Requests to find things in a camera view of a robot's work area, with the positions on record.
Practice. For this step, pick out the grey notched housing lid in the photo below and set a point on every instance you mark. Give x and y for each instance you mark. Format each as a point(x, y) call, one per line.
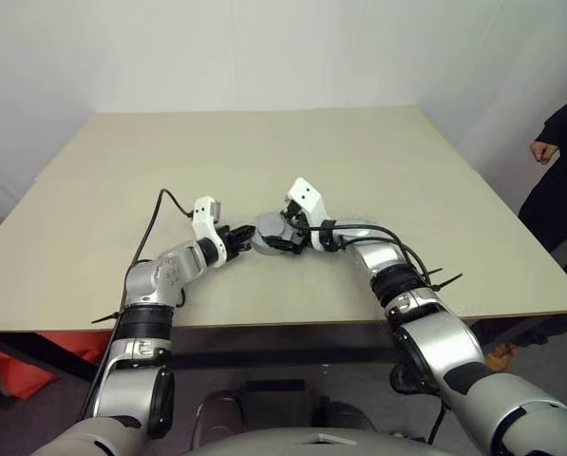
point(273, 225)

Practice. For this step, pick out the person's bare hand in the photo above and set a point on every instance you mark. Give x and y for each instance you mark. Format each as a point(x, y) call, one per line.
point(544, 153)

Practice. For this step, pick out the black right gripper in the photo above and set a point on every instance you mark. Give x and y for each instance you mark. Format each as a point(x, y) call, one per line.
point(302, 244)

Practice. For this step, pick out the person in black clothes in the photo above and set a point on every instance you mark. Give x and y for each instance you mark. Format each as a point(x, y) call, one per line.
point(563, 199)

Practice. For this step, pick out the orange object under table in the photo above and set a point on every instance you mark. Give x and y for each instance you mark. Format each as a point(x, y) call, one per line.
point(7, 370)

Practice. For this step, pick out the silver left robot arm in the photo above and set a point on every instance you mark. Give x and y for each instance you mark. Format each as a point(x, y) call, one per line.
point(140, 380)

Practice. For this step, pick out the tan shoe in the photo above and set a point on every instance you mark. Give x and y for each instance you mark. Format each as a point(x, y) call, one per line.
point(501, 357)

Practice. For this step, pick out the black table frame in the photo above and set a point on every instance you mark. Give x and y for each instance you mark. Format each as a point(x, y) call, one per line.
point(283, 342)

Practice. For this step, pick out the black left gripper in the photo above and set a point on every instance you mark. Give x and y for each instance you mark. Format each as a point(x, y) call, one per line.
point(228, 244)

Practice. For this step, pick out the silver robot torso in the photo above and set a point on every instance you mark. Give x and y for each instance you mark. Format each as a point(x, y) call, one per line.
point(283, 444)

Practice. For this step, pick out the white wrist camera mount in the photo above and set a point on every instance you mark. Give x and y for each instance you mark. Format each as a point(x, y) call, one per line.
point(304, 192)
point(202, 211)

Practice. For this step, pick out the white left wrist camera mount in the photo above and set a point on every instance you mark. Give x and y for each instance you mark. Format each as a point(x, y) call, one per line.
point(202, 211)

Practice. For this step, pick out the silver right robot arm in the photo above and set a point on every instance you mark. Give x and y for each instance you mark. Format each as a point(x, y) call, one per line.
point(430, 332)

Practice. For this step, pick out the person's black sleeved forearm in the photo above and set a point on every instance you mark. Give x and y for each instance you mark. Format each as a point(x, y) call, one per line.
point(565, 119)

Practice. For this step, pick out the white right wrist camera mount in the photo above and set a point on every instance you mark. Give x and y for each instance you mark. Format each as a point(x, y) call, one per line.
point(304, 192)

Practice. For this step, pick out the dark rounded shape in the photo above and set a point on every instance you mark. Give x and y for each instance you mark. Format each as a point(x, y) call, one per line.
point(342, 418)
point(219, 415)

